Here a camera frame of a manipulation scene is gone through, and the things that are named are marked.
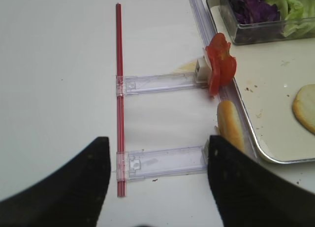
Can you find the clear plastic rail upper left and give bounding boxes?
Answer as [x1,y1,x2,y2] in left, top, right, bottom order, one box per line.
[116,72,208,96]

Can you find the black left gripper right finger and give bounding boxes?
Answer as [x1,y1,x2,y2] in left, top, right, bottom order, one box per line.
[208,135,315,227]

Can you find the white plastic pusher block left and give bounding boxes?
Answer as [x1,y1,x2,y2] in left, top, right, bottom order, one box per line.
[194,51,212,83]

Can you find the clear plastic rail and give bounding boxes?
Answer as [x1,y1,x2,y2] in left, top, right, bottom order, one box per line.
[116,72,208,96]
[116,146,207,181]

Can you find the clear plastic salad box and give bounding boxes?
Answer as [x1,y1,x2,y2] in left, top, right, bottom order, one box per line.
[220,0,311,45]

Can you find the cream metal tray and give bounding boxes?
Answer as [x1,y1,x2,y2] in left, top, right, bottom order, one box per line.
[206,0,315,163]

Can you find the upright bun half left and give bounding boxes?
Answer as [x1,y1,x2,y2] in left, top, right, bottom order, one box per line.
[217,100,245,153]

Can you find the purple cabbage leaves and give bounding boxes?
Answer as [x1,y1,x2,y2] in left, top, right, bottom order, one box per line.
[228,0,281,25]

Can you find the tomato slices stack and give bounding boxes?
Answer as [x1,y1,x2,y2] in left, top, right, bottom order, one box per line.
[205,33,237,97]

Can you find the green lettuce pile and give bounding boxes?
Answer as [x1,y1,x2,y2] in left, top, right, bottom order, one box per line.
[264,0,315,38]

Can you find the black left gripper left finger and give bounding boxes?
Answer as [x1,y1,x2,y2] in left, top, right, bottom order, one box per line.
[0,137,111,227]

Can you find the red rod left side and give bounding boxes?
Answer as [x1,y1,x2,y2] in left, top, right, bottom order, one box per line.
[116,3,126,197]

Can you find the bun base on tray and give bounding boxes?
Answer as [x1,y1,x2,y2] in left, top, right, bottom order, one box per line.
[292,84,315,134]

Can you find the clear plastic rail lower left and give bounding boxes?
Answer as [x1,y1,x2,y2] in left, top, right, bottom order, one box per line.
[116,146,207,181]

